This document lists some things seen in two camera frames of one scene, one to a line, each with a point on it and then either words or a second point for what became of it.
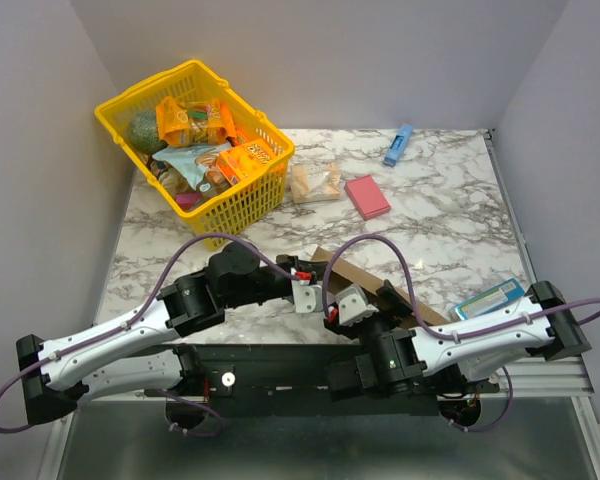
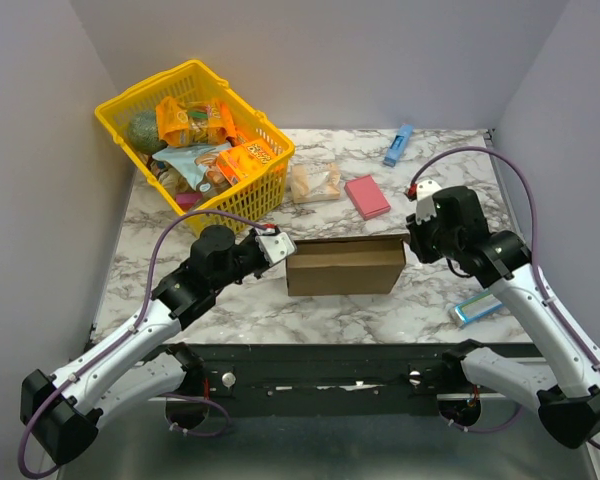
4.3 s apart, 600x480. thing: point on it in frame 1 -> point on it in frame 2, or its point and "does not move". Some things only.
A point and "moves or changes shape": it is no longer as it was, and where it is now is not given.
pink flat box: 366,196 does not move
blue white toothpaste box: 489,299 does not move
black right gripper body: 389,294 -> 419,242
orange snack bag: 180,124 does not move
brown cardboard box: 343,273 moves or changes shape
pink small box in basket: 186,200 does not move
